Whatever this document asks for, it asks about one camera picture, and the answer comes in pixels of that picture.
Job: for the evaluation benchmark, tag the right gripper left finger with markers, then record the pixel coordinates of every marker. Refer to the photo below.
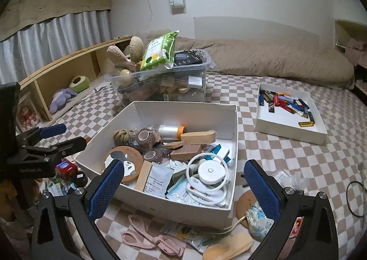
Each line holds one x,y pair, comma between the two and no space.
51,238

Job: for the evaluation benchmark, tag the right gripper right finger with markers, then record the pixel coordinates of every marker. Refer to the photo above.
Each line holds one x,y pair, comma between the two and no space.
317,237

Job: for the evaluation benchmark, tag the beige rope knot ball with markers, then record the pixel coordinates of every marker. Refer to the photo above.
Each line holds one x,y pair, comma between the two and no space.
124,137

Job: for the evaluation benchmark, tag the pink folding scissors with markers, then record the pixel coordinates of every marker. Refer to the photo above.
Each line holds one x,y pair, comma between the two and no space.
166,245

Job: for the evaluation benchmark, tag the white round tape measure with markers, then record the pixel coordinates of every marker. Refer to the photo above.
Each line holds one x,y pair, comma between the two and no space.
211,172

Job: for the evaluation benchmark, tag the black round tin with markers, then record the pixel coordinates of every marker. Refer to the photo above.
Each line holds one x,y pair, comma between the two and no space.
80,179

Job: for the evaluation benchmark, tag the red cardboard box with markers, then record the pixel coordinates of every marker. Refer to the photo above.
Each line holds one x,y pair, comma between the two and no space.
66,170

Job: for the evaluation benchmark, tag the blue floral fabric pouch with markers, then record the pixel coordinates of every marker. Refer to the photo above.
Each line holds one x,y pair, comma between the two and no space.
258,223

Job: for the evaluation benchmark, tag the wooden bed shelf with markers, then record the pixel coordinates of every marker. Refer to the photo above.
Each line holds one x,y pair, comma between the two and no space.
37,90

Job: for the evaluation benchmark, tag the purple plush toy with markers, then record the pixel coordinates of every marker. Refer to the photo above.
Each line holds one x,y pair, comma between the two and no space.
60,99

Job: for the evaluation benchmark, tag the panda round wooden coaster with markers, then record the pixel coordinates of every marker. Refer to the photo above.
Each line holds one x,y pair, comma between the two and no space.
132,161

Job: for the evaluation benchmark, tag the round cork coaster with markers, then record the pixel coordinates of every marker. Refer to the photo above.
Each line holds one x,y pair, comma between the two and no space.
245,202

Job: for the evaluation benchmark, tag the avocado plush toy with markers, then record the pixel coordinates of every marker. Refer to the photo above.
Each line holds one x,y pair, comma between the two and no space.
79,83

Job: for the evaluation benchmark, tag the brown tape roll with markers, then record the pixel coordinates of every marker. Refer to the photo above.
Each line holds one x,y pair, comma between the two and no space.
147,138

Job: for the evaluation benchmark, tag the grey window curtain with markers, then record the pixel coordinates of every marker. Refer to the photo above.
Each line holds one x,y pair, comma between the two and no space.
34,47

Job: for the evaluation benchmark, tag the white shallow tray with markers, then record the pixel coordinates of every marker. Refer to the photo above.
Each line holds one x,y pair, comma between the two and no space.
289,113

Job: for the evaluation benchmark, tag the yellow wooden ball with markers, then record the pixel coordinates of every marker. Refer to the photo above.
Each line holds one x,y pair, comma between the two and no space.
125,77

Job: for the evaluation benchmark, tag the wooden block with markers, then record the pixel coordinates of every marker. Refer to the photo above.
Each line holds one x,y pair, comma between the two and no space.
199,137

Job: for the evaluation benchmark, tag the white shoes cardboard box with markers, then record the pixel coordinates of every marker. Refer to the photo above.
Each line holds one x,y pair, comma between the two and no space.
168,185

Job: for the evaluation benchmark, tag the clear plastic storage bin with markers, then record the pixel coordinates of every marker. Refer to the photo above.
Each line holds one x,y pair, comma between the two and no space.
186,81

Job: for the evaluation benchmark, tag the green wet wipes pack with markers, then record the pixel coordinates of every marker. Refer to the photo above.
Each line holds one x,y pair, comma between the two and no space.
160,52

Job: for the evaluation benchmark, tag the brown quilted blanket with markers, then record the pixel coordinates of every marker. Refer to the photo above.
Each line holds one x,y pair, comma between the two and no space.
317,64

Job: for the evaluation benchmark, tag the wall closet with clothes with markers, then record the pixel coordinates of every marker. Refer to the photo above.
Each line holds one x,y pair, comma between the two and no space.
350,40

